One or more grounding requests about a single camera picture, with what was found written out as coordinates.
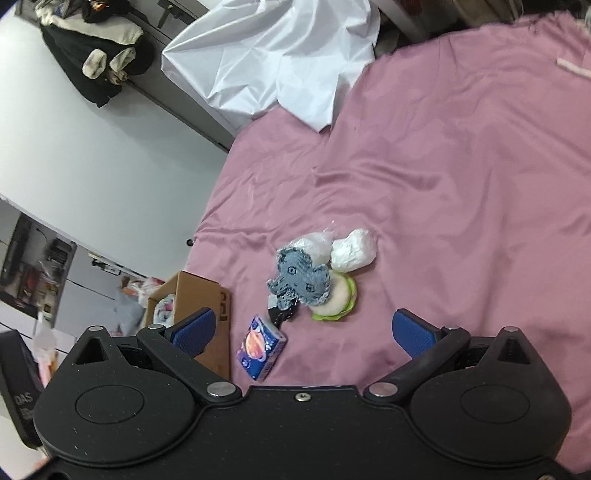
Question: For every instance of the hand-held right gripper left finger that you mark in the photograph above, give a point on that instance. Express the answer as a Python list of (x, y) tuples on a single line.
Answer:
[(196, 330)]

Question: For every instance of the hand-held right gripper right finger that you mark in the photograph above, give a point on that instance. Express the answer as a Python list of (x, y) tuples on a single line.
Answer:
[(411, 334)]

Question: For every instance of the brown cardboard box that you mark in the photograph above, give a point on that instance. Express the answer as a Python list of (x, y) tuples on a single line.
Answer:
[(203, 295)]

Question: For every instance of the blue tissue packet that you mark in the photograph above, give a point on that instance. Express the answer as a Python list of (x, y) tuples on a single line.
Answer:
[(258, 348)]

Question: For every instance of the green and white round sponge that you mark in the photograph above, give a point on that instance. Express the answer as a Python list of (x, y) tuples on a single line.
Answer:
[(340, 295)]

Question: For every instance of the white soft bundle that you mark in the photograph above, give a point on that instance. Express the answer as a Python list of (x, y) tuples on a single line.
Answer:
[(353, 251)]

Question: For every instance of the denim plush toy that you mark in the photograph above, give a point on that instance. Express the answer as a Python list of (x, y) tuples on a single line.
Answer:
[(302, 279)]

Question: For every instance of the white pink soft item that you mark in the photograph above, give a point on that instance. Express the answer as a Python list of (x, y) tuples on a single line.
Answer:
[(164, 311)]

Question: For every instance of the grey cloth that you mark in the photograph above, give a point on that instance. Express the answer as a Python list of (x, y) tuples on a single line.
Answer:
[(127, 314)]

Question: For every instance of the orange white plastic bag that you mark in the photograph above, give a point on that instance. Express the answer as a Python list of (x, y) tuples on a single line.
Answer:
[(138, 288)]

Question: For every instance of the white pink paper bag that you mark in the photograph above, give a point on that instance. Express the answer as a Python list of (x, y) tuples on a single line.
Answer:
[(44, 350)]

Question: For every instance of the pink bed sheet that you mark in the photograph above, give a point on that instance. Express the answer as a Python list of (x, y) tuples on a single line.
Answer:
[(461, 184)]

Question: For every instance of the dark cluttered shelf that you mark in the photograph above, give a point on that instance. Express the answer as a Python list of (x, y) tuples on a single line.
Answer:
[(32, 272)]

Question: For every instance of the grey cabinet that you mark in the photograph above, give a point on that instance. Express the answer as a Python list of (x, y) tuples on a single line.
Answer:
[(184, 106)]

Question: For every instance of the white plastic sheet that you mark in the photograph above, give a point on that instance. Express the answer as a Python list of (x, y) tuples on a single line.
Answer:
[(277, 60)]

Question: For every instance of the black and cream jacket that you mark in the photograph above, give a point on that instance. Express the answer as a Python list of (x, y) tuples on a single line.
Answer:
[(69, 46)]

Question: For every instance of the pink fabric strip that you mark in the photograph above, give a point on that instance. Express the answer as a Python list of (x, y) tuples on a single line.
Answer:
[(572, 68)]

